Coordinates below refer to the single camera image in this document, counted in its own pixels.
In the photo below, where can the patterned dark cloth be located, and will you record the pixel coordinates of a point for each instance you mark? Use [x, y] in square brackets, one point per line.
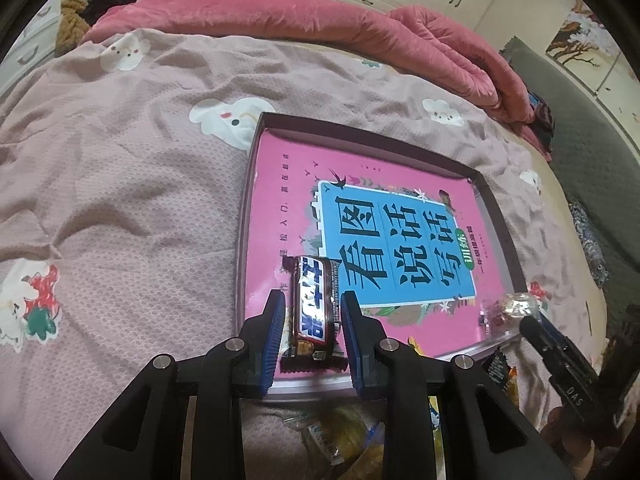
[590, 245]

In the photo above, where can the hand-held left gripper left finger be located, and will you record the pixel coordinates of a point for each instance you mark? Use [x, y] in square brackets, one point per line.
[274, 350]

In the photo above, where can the brown chocolate bar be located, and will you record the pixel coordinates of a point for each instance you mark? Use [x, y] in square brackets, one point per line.
[312, 305]

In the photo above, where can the brown plush blanket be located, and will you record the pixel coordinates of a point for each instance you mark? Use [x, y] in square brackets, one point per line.
[70, 25]

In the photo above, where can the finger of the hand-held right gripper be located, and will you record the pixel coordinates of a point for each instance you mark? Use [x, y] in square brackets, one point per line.
[537, 337]
[556, 335]

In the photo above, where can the dark striped clothing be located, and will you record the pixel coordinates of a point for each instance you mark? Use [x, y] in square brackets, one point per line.
[542, 120]

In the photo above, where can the clear-wrapped snack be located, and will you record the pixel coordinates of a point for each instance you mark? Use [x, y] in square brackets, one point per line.
[507, 310]

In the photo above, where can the printed pink bedsheet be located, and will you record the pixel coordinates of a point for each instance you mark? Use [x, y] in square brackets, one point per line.
[125, 210]

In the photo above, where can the black snack packet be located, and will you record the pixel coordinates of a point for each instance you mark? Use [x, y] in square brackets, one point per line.
[502, 375]

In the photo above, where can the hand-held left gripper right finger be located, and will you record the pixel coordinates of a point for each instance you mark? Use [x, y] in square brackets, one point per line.
[352, 355]

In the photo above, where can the tree wall painting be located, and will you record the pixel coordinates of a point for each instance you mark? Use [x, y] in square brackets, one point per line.
[575, 40]

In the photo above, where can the person's right hand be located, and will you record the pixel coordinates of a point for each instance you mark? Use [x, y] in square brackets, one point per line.
[575, 442]

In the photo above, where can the yellow snack packet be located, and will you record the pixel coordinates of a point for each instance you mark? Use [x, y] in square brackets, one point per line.
[350, 430]

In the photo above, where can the white drawer cabinet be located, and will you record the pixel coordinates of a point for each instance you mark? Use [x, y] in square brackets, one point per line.
[30, 45]

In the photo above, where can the pink quilt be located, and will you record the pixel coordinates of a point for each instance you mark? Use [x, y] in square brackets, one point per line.
[300, 15]

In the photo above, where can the grey padded headboard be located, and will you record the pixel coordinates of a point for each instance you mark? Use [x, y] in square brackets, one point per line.
[585, 150]

